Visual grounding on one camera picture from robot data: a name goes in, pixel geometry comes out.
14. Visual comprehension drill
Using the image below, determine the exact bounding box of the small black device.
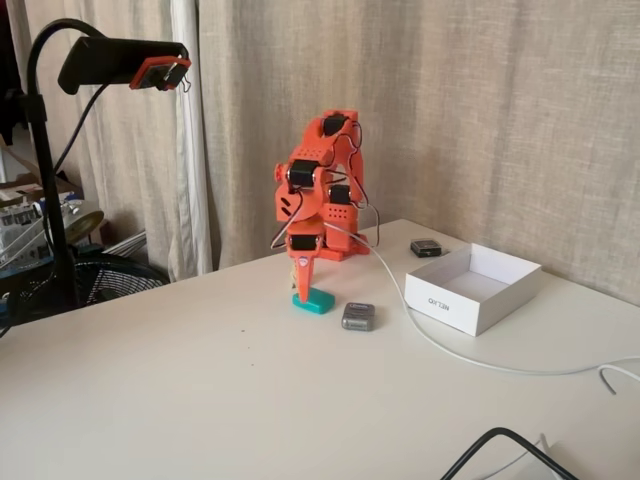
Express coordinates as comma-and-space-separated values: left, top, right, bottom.
409, 238, 442, 259

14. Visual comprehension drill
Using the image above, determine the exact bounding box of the black camera cable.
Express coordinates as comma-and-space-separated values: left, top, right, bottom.
49, 82, 112, 181

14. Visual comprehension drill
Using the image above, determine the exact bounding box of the black fan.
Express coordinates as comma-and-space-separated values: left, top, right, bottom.
0, 252, 171, 326

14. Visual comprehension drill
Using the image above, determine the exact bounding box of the brown cardboard box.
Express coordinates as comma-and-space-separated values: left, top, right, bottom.
0, 142, 84, 204

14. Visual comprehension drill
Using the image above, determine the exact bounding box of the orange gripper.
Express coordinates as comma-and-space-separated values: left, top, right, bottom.
283, 224, 327, 304

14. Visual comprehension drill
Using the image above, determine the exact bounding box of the black gooseneck camera stand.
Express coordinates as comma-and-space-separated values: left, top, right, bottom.
8, 0, 176, 241

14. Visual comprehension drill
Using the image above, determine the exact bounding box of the green cube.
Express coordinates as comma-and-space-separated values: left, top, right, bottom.
292, 288, 335, 315

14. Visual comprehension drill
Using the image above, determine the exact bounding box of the grey metal tin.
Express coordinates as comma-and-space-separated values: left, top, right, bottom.
341, 301, 377, 332

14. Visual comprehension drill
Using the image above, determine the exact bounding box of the white cardboard box bin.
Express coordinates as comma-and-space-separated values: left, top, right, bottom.
403, 243, 544, 338

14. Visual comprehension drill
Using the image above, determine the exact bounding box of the metal lamp shade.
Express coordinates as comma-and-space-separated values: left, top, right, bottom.
58, 199, 106, 247

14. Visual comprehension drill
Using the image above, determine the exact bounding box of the long white cable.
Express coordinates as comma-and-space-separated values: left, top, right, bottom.
322, 224, 640, 376

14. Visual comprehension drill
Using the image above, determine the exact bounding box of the thick black cable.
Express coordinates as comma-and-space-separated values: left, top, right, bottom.
438, 426, 581, 480

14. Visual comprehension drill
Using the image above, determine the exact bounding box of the wide beige linen curtain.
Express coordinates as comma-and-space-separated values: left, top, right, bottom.
198, 0, 640, 307

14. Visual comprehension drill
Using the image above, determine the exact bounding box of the white sheer curtain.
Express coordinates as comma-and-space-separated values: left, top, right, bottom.
168, 0, 222, 282

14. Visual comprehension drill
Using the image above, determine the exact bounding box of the short white cable end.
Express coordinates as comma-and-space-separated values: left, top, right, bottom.
598, 364, 640, 396

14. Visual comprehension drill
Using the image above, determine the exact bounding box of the black camera with orange mount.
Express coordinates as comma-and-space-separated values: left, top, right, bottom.
57, 35, 193, 96

